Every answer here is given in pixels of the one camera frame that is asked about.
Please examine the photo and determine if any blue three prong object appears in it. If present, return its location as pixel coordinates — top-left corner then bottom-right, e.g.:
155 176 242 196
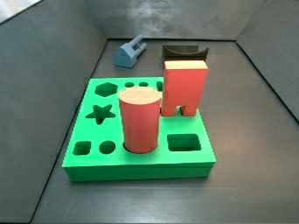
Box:
114 35 147 68

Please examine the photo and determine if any black curved fixture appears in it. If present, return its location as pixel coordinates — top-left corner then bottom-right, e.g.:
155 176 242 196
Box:
163 45 210 69

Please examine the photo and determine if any red cylinder peg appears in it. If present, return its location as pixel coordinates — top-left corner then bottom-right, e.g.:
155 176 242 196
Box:
119 87 162 154

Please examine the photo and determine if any red arch block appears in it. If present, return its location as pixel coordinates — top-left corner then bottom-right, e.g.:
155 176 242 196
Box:
162 60 208 116

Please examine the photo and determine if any green shape sorter block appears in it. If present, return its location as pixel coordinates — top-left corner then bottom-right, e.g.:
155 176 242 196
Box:
61 77 216 181

